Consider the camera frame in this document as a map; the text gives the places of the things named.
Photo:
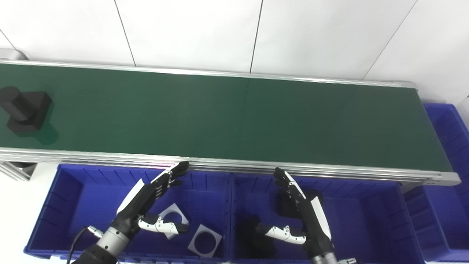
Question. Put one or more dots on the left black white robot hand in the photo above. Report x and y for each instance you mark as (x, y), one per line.
(143, 200)

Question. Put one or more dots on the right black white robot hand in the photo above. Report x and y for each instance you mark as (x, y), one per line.
(315, 220)

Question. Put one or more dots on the black block with cylinder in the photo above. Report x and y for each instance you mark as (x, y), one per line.
(33, 110)

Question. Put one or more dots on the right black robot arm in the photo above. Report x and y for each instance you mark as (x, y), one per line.
(326, 259)

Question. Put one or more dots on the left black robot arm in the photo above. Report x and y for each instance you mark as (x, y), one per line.
(110, 244)

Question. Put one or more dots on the black block part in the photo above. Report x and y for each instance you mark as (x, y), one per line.
(253, 242)
(284, 209)

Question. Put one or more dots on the blue plastic bin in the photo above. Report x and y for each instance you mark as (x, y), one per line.
(450, 146)
(366, 227)
(91, 205)

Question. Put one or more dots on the green conveyor belt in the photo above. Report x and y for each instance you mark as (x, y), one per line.
(220, 117)

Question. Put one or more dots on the aluminium conveyor support leg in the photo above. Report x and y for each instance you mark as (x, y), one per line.
(16, 170)

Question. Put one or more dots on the grey conveyor end housing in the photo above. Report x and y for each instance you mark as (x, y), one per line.
(13, 54)

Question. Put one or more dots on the grey square plate round hole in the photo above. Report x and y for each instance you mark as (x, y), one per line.
(173, 209)
(215, 237)

